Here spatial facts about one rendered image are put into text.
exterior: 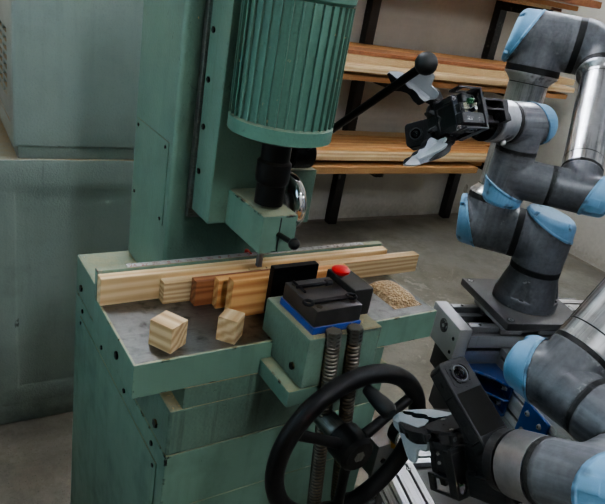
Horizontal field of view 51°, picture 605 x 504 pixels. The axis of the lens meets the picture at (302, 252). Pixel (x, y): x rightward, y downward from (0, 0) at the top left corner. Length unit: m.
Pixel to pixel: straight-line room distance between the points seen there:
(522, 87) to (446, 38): 2.85
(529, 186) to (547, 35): 0.39
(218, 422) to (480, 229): 0.76
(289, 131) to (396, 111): 3.23
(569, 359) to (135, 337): 0.61
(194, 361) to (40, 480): 1.16
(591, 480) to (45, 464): 1.71
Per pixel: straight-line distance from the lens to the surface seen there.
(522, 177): 1.21
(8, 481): 2.09
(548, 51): 1.48
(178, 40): 1.18
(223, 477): 1.18
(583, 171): 1.25
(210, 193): 1.16
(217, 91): 1.12
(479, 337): 1.53
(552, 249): 1.52
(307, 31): 0.97
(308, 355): 0.95
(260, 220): 1.07
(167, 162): 1.23
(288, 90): 0.98
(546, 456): 0.71
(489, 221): 1.50
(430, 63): 0.99
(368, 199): 4.30
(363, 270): 1.30
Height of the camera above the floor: 1.45
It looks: 23 degrees down
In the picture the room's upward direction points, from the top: 10 degrees clockwise
